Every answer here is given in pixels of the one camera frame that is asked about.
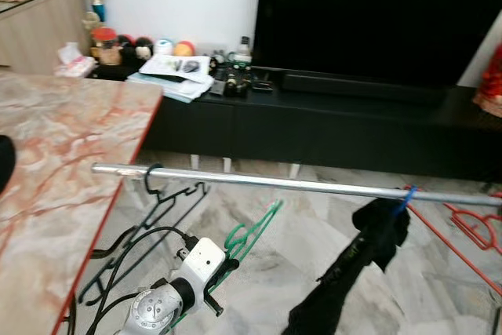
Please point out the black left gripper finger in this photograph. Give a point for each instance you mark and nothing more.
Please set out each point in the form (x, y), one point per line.
(233, 263)

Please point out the green plastic hanger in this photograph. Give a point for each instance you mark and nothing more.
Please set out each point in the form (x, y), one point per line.
(233, 231)

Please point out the black plastic hanger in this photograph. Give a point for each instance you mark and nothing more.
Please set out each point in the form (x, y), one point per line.
(146, 178)

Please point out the blue plastic hanger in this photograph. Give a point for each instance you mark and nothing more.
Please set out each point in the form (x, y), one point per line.
(408, 196)

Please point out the red plastic hanger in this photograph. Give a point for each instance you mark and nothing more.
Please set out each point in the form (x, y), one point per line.
(463, 213)

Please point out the silver metal clothes rack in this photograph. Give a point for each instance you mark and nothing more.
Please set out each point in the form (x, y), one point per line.
(274, 183)

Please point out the long black garment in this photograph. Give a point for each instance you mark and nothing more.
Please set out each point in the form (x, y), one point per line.
(345, 272)

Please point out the black low tv console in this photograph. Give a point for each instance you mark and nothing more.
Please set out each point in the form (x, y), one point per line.
(314, 131)

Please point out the small black box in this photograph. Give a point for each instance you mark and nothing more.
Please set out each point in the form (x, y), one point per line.
(263, 84)

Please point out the white paper stack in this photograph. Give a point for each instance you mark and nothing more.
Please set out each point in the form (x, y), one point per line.
(172, 76)

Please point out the marble pattern folding table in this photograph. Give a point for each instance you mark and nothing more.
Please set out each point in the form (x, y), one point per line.
(63, 154)

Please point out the clear plastic bottle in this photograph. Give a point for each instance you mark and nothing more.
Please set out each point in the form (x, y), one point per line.
(243, 54)

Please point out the black soundbar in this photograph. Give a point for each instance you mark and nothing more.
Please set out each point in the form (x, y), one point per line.
(361, 88)

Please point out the orange ball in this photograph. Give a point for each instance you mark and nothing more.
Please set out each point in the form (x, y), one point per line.
(183, 49)

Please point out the red lid jar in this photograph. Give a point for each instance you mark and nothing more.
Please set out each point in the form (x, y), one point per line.
(104, 49)

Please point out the white tissue pack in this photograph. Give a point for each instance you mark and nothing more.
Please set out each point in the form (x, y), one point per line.
(74, 62)

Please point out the red laughing Buddha statue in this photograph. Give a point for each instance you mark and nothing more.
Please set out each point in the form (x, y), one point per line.
(492, 84)

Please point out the black flat screen television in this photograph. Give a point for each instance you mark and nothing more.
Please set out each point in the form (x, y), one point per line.
(376, 13)

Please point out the light wood sideboard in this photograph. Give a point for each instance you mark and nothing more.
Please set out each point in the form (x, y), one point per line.
(39, 37)

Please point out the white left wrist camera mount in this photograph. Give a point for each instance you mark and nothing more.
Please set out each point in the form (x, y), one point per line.
(204, 260)

